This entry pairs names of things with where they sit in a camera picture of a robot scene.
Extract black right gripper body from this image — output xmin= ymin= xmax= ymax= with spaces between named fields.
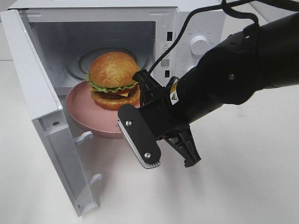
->
xmin=117 ymin=77 xmax=194 ymax=158

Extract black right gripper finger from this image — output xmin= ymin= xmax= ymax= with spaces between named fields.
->
xmin=133 ymin=69 xmax=154 ymax=106
xmin=163 ymin=124 xmax=201 ymax=168

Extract burger with lettuce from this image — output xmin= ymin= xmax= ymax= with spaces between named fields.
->
xmin=86 ymin=51 xmax=140 ymax=110

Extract pink round plate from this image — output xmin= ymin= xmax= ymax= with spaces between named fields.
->
xmin=65 ymin=81 xmax=122 ymax=139

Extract white microwave door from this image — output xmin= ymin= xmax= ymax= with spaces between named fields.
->
xmin=0 ymin=9 xmax=97 ymax=217

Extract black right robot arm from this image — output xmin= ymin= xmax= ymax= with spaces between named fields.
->
xmin=118 ymin=13 xmax=299 ymax=169

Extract white microwave oven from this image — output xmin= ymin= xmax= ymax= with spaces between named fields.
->
xmin=7 ymin=0 xmax=218 ymax=97

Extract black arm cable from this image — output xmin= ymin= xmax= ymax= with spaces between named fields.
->
xmin=148 ymin=0 xmax=299 ymax=77

